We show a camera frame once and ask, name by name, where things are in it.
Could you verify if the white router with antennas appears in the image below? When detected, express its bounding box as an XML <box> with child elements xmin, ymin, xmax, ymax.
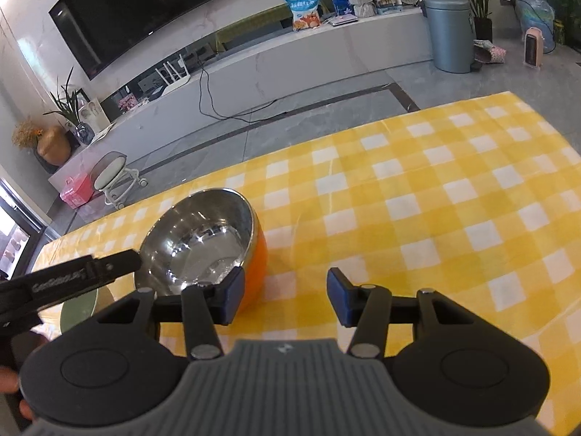
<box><xmin>154</xmin><ymin>53</ymin><xmax>191</xmax><ymax>96</ymax></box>

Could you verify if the grey-blue trash can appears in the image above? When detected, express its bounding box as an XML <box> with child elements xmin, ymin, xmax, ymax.
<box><xmin>424</xmin><ymin>0</ymin><xmax>476</xmax><ymax>73</ymax></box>

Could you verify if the patterned fabric bag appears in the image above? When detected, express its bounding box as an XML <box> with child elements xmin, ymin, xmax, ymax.
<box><xmin>473</xmin><ymin>39</ymin><xmax>506</xmax><ymax>64</ymax></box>

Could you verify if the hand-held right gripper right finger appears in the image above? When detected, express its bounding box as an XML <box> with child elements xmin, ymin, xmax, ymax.
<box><xmin>327</xmin><ymin>267</ymin><xmax>482</xmax><ymax>359</ymax></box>

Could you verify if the blue snack bag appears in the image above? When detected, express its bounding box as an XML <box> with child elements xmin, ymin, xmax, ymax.
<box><xmin>284</xmin><ymin>0</ymin><xmax>322</xmax><ymax>32</ymax></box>

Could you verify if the pink storage box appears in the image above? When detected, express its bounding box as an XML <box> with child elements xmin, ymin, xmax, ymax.
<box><xmin>60</xmin><ymin>176</ymin><xmax>98</xmax><ymax>210</ymax></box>

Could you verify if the green ceramic bowl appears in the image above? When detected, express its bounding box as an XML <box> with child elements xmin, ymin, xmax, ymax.
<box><xmin>60</xmin><ymin>282</ymin><xmax>116</xmax><ymax>340</ymax></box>

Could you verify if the person's left hand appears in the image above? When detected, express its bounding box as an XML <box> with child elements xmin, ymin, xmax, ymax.
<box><xmin>0</xmin><ymin>366</ymin><xmax>37</xmax><ymax>422</ymax></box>

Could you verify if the potted plant in black pot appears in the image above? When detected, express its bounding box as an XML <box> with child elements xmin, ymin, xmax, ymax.
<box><xmin>436</xmin><ymin>0</ymin><xmax>516</xmax><ymax>44</ymax></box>

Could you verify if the plant in blue glass vase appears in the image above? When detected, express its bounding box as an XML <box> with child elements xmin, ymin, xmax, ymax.
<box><xmin>43</xmin><ymin>67</ymin><xmax>96</xmax><ymax>145</ymax></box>

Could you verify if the brown vase with dried flowers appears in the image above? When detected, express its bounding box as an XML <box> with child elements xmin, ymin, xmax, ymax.
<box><xmin>12</xmin><ymin>118</ymin><xmax>72</xmax><ymax>166</ymax></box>

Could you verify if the blue water jug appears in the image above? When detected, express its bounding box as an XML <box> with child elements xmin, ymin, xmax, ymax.
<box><xmin>516</xmin><ymin>0</ymin><xmax>557</xmax><ymax>53</ymax></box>

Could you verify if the white cutlery gift box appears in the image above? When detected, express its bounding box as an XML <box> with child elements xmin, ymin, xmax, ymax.
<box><xmin>79</xmin><ymin>99</ymin><xmax>111</xmax><ymax>130</ymax></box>

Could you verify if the white marble media console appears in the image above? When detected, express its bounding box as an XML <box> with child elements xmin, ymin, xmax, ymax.
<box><xmin>48</xmin><ymin>7</ymin><xmax>434</xmax><ymax>191</ymax></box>

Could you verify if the grey wrapped bouquet base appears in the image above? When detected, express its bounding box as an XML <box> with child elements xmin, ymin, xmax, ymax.
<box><xmin>347</xmin><ymin>0</ymin><xmax>377</xmax><ymax>18</ymax></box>

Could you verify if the yellow checked tablecloth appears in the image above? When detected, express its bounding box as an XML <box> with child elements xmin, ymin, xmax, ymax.
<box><xmin>32</xmin><ymin>92</ymin><xmax>581</xmax><ymax>436</ymax></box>

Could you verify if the black wall television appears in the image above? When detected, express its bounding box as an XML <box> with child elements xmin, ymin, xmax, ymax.
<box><xmin>48</xmin><ymin>0</ymin><xmax>243</xmax><ymax>81</ymax></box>

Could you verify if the glass sliding door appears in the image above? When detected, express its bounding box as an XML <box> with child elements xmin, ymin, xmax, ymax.
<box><xmin>0</xmin><ymin>177</ymin><xmax>50</xmax><ymax>278</ymax></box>

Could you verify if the leafy green climbing plant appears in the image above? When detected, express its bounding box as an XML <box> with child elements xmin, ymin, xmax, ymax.
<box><xmin>556</xmin><ymin>0</ymin><xmax>581</xmax><ymax>46</ymax></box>

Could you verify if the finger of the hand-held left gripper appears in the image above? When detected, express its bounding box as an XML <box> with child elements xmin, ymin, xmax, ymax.
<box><xmin>88</xmin><ymin>249</ymin><xmax>142</xmax><ymax>282</ymax></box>

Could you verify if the small pink space heater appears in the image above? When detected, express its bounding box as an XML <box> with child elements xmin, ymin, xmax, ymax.
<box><xmin>522</xmin><ymin>27</ymin><xmax>545</xmax><ymax>68</ymax></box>

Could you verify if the orange steel bowl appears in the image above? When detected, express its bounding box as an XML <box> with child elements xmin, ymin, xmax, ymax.
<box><xmin>135</xmin><ymin>188</ymin><xmax>268</xmax><ymax>314</ymax></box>

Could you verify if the white rolling stool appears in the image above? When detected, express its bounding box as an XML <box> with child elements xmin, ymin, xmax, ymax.
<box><xmin>94</xmin><ymin>151</ymin><xmax>149</xmax><ymax>210</ymax></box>

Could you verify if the black power cable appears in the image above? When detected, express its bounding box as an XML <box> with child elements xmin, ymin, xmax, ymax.
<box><xmin>198</xmin><ymin>68</ymin><xmax>291</xmax><ymax>123</ymax></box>

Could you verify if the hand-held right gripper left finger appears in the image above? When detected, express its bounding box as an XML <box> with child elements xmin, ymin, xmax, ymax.
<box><xmin>97</xmin><ymin>267</ymin><xmax>248</xmax><ymax>362</ymax></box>

